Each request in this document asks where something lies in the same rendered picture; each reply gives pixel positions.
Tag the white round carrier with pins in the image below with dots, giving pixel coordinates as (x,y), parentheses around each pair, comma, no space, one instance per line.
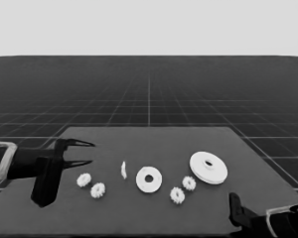
(154,185)

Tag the small white gear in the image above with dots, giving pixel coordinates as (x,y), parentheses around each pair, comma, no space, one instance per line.
(80,181)
(186,184)
(174,197)
(94,191)

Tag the small white T-shaped piece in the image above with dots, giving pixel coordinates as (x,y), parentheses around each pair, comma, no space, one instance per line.
(123,171)

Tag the large thick white disc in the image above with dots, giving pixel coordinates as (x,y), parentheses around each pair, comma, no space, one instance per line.
(218,172)

